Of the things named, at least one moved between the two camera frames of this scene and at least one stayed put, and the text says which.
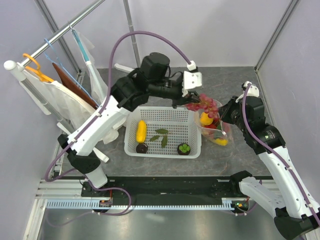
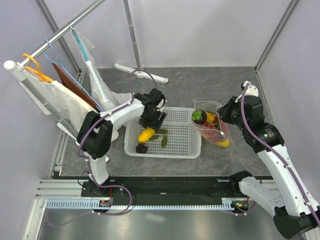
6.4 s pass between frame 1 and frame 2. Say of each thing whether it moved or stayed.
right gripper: stayed
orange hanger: stayed
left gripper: moved
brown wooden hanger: stayed
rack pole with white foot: stayed
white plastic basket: stayed
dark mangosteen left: stayed
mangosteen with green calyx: moved
